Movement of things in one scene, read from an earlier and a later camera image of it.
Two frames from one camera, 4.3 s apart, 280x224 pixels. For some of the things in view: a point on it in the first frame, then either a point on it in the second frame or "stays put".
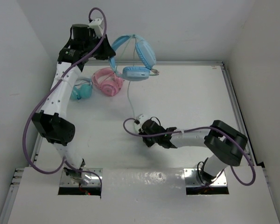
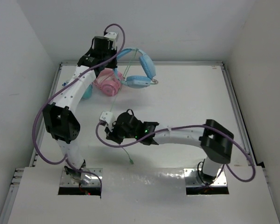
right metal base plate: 192,178 stays put
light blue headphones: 146,54 -> 136,81
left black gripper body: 101,53 -> 109,53
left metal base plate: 66,181 stays put
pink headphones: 105,79 stays put
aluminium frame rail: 162,63 stays put
